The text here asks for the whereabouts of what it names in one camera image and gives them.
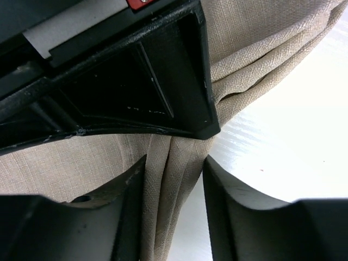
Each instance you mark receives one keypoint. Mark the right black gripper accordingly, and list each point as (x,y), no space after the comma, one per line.
(101,41)

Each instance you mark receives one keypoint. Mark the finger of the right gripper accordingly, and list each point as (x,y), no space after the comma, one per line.
(51,108)

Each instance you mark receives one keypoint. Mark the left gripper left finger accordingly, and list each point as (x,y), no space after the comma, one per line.
(104,224)

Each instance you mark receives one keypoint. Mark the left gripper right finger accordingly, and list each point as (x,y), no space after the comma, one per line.
(246,224)

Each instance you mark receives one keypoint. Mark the beige cloth napkin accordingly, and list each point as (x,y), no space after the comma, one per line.
(253,45)

